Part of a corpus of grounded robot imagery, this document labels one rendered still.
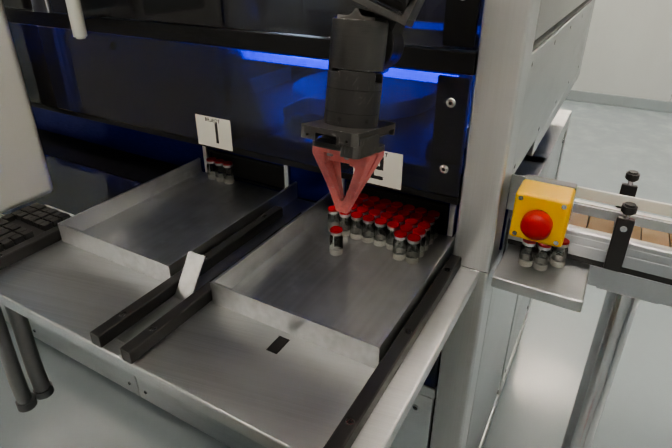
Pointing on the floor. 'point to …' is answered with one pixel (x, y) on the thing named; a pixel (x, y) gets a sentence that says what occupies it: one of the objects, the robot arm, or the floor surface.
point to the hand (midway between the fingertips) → (343, 204)
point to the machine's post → (488, 167)
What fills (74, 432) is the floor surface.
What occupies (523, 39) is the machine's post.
